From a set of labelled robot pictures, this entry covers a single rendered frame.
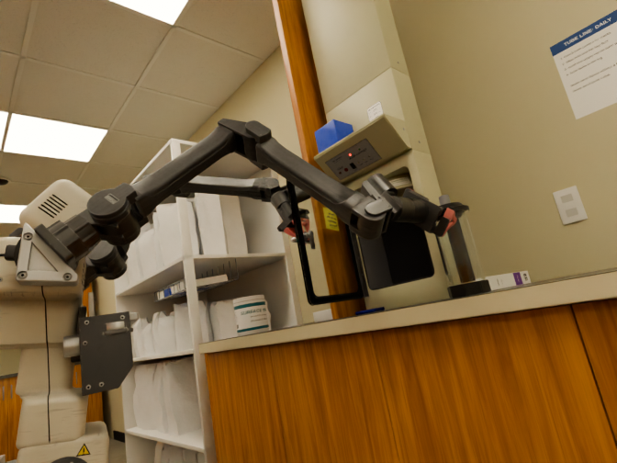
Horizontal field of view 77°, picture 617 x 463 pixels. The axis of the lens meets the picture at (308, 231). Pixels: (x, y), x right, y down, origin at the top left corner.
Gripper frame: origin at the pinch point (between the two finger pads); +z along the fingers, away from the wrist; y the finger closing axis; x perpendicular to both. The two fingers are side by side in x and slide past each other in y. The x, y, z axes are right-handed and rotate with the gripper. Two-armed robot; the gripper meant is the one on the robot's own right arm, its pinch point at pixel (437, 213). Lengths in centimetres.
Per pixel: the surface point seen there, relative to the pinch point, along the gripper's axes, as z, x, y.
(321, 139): 4, -3, 55
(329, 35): 14, -39, 82
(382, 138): 7.5, -11.3, 32.2
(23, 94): -63, 43, 260
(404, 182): 19.1, -0.2, 26.1
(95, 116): -19, 49, 267
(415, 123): 21.1, -18.7, 32.6
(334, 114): 14, -12, 64
